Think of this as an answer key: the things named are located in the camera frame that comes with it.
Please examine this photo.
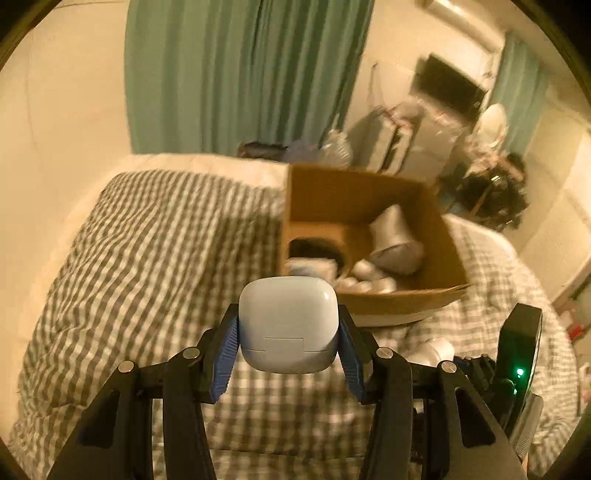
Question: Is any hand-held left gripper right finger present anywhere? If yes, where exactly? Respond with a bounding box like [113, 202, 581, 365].
[337, 305, 527, 480]

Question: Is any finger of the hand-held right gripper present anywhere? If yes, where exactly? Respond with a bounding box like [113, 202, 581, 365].
[453, 353, 497, 398]

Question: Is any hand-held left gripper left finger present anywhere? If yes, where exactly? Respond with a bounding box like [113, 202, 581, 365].
[46, 302, 241, 480]

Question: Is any white earbud case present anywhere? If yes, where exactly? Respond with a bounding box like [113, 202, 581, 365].
[238, 275, 340, 374]

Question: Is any white toy figure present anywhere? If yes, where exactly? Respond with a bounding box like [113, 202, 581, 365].
[335, 261, 398, 294]

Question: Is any brown cardboard box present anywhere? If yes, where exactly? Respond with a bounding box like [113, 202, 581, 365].
[279, 164, 472, 326]

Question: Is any green checked blanket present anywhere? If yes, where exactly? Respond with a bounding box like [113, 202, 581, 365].
[9, 168, 580, 480]

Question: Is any dark storage bag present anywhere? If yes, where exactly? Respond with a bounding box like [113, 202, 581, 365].
[238, 141, 289, 162]

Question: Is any grey small fridge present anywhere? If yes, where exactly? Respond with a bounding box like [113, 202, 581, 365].
[406, 113, 467, 185]

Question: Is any clear water jug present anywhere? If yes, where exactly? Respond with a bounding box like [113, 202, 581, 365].
[318, 129, 354, 169]

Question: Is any white oval mirror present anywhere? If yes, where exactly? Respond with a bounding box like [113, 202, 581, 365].
[478, 104, 509, 148]

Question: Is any narrow green curtain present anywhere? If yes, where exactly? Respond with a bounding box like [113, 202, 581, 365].
[489, 34, 552, 155]

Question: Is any wide green curtain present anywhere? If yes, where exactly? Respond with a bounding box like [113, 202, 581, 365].
[124, 0, 264, 155]

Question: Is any green corner curtain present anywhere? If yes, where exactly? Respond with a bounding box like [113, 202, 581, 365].
[252, 0, 377, 153]

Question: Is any white air conditioner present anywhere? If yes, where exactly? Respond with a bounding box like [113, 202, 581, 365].
[418, 0, 506, 49]

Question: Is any black wall television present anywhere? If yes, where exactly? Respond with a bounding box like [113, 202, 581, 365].
[411, 53, 488, 116]

